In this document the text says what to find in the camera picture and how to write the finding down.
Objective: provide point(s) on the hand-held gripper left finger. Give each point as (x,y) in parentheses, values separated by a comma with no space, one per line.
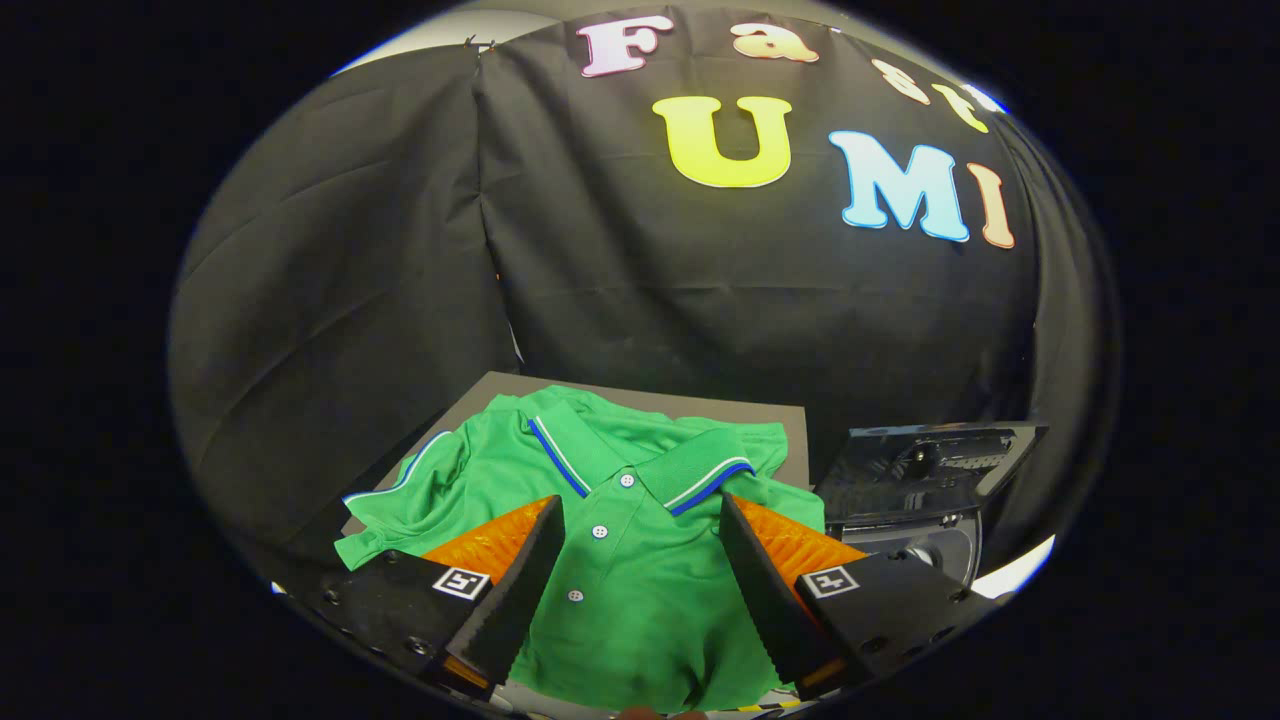
(515,590)

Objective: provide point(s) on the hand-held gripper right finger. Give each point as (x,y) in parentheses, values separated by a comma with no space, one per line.
(765,590)

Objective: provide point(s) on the green polo shirt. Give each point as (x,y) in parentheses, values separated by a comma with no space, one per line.
(650,600)

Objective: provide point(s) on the grey cabinet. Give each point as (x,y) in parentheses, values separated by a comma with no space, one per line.
(730,412)

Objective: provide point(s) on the white board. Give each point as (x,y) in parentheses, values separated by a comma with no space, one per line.
(1015,572)

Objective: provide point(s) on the black backdrop cloth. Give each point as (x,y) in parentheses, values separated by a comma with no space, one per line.
(700,290)

